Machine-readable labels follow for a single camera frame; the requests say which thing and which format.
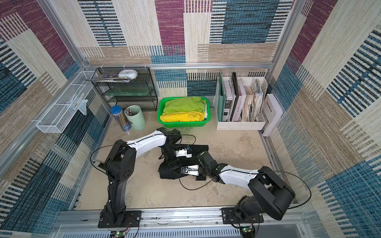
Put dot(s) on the green folder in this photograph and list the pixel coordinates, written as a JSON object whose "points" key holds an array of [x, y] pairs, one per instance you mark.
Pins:
{"points": [[221, 98]]}

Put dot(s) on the white wire wall basket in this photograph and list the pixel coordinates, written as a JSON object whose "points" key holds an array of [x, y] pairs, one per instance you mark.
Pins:
{"points": [[70, 101]]}

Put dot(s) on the black wire shelf rack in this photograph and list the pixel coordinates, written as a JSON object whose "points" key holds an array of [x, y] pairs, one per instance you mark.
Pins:
{"points": [[123, 92]]}

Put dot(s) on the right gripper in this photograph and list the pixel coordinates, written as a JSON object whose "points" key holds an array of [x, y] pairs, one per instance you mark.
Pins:
{"points": [[196, 162]]}

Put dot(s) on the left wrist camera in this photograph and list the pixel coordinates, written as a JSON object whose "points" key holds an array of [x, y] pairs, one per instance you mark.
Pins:
{"points": [[184, 152]]}

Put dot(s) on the mint green cup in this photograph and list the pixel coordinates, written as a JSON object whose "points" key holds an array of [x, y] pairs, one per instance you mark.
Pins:
{"points": [[135, 117]]}

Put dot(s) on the yellow folded cloth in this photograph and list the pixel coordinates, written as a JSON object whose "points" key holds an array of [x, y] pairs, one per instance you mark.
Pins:
{"points": [[182, 117]]}

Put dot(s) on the blue lid pencil jar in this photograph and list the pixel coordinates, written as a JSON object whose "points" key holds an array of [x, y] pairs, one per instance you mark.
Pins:
{"points": [[117, 113]]}

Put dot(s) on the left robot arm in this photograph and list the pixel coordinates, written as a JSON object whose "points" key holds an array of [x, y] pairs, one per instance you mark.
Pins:
{"points": [[120, 165]]}

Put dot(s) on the white file organizer box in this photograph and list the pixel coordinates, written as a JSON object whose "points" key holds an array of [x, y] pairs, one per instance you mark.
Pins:
{"points": [[244, 103]]}

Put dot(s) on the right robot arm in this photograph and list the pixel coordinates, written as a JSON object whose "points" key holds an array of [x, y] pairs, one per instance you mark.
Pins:
{"points": [[271, 194]]}

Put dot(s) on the green plastic basket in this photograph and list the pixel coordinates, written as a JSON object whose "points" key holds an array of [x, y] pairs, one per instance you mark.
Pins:
{"points": [[183, 124]]}

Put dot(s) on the white box with text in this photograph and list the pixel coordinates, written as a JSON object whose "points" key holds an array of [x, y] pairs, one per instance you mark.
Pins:
{"points": [[272, 112]]}

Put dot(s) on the black shorts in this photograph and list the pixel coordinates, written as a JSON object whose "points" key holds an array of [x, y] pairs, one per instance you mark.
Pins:
{"points": [[175, 174]]}

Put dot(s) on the lime green folded cloth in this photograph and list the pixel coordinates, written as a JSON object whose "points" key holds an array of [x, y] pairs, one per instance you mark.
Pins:
{"points": [[185, 105]]}

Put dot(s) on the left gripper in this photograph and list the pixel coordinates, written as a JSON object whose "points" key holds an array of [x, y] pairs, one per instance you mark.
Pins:
{"points": [[171, 163]]}

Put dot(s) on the white round object on shelf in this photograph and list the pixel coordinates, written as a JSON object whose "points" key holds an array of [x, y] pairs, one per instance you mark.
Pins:
{"points": [[129, 74]]}

